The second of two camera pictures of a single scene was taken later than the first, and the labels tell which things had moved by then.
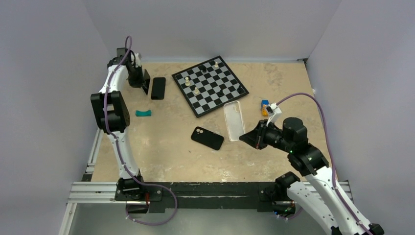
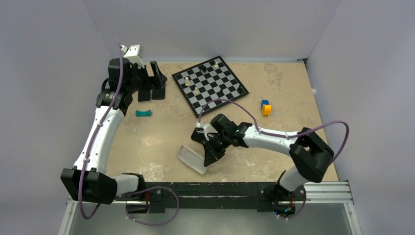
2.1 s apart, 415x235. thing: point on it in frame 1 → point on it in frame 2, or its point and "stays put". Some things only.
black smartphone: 158,87 stays put
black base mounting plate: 277,196 stays put
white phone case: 234,120 → 192,158
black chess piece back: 203,68 stays put
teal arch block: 139,113 stays put
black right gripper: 256,137 → 212,155
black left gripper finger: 146,81 → 160,79
